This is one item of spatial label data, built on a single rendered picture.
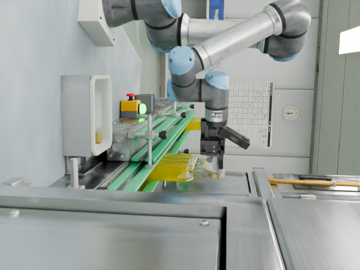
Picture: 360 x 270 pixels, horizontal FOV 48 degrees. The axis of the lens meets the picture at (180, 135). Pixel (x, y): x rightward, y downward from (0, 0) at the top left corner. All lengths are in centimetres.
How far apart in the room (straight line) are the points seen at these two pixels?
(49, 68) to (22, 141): 22
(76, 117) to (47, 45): 20
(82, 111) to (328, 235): 87
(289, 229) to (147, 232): 12
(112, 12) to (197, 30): 29
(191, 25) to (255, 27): 26
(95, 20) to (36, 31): 27
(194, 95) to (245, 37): 23
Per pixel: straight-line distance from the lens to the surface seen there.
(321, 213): 39
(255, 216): 37
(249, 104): 724
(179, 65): 113
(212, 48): 118
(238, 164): 742
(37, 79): 102
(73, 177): 67
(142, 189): 134
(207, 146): 133
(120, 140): 130
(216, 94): 125
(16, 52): 94
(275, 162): 746
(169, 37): 140
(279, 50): 139
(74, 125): 114
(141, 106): 171
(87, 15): 127
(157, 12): 132
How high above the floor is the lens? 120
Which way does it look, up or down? 7 degrees down
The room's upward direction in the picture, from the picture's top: 92 degrees clockwise
